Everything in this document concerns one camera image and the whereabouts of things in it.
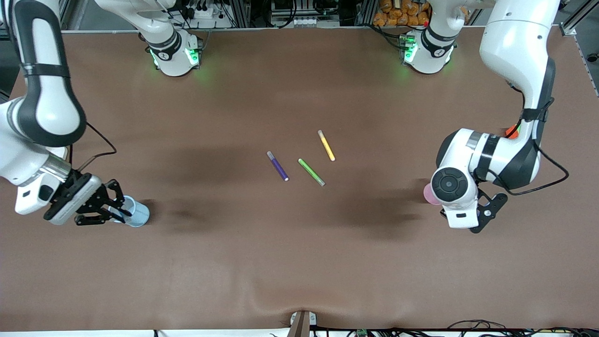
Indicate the colourful puzzle cube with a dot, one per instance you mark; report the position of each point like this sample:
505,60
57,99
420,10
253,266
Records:
512,133

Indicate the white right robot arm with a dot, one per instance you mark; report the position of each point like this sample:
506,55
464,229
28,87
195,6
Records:
47,107

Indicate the aluminium profile post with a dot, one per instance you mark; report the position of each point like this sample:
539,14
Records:
299,327

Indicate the silver frame post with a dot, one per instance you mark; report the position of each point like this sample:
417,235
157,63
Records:
573,21

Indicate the bag of orange items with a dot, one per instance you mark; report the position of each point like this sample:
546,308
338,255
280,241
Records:
398,11

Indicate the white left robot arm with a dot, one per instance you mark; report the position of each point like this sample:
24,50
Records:
514,47

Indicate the blue mesh cup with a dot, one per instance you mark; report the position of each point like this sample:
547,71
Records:
140,215

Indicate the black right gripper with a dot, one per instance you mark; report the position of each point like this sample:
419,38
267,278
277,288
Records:
75,184

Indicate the purple marker pen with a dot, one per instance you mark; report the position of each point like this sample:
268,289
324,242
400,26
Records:
278,167

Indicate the brown table mat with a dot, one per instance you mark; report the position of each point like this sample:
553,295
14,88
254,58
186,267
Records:
299,257

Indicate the white power strip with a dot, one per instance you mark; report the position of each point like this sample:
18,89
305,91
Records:
206,13

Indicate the green marker pen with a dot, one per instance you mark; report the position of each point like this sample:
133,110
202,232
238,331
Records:
311,172

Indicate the yellow marker pen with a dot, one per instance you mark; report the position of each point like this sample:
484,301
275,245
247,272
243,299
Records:
326,145

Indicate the pink mesh cup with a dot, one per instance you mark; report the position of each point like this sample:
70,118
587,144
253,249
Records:
428,194

